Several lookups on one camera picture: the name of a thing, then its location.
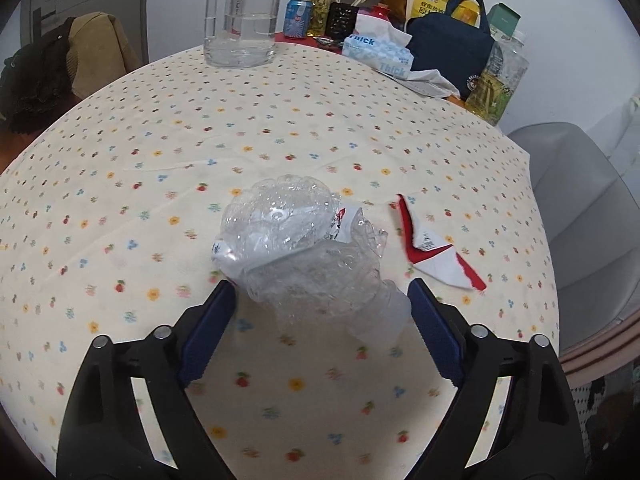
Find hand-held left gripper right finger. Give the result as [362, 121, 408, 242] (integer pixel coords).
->
[406, 277, 587, 480]

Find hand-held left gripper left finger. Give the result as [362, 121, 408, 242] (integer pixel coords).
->
[56, 277, 238, 480]

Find crushed clear plastic bottle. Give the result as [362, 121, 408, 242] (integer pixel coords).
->
[210, 173, 414, 347]

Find red and white wrapper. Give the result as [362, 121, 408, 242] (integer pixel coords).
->
[392, 193, 488, 292]

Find white dotted mat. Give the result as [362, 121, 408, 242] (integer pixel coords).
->
[570, 374, 609, 422]

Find grey chair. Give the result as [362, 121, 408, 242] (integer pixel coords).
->
[506, 122, 640, 352]

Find floral cream tablecloth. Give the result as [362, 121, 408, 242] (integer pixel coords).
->
[0, 39, 561, 480]

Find clear yellow drink bottle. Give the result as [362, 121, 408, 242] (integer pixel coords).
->
[464, 30, 530, 127]

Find navy lunch bag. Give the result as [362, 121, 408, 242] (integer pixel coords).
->
[405, 0, 496, 102]

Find blue tissue pack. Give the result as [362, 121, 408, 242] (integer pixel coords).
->
[342, 13, 416, 80]

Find brown jacket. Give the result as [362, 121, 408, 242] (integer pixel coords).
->
[66, 11, 144, 104]

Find black garment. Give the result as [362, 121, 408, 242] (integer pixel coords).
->
[0, 30, 77, 134]

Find red mat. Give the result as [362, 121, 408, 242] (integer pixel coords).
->
[274, 30, 347, 52]

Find large clear water jug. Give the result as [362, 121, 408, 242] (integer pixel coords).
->
[202, 0, 287, 68]

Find green box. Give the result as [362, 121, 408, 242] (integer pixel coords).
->
[487, 3, 522, 41]

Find blue soda can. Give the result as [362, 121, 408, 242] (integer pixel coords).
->
[283, 0, 315, 40]

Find black mesh pen holder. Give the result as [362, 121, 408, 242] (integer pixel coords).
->
[326, 2, 360, 39]

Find yellow snack packet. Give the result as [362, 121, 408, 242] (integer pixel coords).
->
[407, 0, 455, 21]

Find yellow flower tea bottle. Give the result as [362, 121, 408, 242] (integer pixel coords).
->
[304, 0, 335, 37]

